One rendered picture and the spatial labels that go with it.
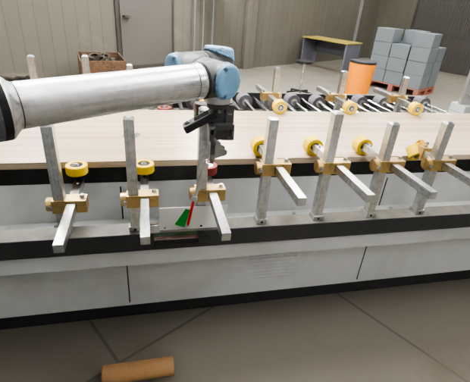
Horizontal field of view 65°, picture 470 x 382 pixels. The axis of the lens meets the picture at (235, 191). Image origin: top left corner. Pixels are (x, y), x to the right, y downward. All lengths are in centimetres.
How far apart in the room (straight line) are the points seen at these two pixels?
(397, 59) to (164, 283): 707
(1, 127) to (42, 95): 9
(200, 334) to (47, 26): 549
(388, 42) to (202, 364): 736
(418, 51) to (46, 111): 766
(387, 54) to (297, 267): 670
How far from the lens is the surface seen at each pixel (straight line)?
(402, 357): 217
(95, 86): 79
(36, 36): 659
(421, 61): 808
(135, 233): 145
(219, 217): 124
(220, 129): 119
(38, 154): 167
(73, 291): 196
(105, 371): 182
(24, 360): 206
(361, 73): 670
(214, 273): 193
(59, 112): 77
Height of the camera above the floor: 153
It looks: 28 degrees down
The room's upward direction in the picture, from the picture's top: 5 degrees clockwise
